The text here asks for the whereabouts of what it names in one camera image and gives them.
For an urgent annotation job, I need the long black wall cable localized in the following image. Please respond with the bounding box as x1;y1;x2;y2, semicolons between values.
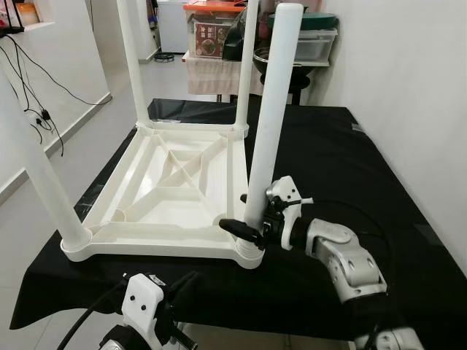
7;36;112;107

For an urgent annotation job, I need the black tablecloth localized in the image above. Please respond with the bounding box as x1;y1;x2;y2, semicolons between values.
9;98;467;350

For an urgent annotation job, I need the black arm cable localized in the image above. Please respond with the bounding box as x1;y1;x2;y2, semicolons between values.
299;198;391;245
57;281;128;350

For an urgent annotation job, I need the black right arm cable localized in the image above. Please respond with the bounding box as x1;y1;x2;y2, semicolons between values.
299;198;391;245

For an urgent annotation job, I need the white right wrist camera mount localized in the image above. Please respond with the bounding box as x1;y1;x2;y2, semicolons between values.
266;175;314;250

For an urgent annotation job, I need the beige cloth covered table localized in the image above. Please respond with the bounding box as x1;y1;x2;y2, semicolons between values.
182;55;263;96

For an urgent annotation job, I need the white plastic children table top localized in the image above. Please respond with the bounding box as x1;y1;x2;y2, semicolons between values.
61;120;265;269

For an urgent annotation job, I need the orange shelf item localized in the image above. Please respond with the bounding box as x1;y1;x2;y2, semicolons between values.
16;3;39;24

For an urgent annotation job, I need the clear container with orange lid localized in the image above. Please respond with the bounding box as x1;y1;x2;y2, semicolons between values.
182;0;245;61

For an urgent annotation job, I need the clear container with green lid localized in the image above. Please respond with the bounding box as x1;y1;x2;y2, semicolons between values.
266;11;339;63

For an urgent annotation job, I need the looped black wall cable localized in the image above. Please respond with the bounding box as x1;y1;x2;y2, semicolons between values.
0;44;66;158

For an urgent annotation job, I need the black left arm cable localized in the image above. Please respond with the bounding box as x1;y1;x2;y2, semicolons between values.
57;281;128;350

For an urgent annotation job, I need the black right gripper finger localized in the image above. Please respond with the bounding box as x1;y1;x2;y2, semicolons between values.
219;219;265;249

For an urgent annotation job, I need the large reflective pot lid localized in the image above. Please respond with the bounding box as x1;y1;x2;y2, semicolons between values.
223;7;252;61

